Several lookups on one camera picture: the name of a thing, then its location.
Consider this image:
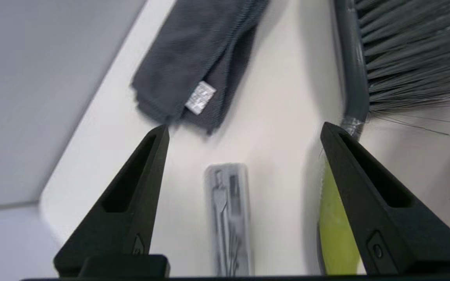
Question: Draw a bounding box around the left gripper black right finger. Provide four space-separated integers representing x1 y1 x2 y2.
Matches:
320 122 450 276

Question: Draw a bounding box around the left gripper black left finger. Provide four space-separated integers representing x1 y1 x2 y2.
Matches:
53 124 171 277

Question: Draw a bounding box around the grey brush with green handle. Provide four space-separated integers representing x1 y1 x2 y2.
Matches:
318 0 450 276

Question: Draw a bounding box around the clear plastic stationery case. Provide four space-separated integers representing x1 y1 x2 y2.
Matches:
204 163 254 277

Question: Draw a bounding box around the folded dark grey cloth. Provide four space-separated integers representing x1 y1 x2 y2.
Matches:
130 0 270 135

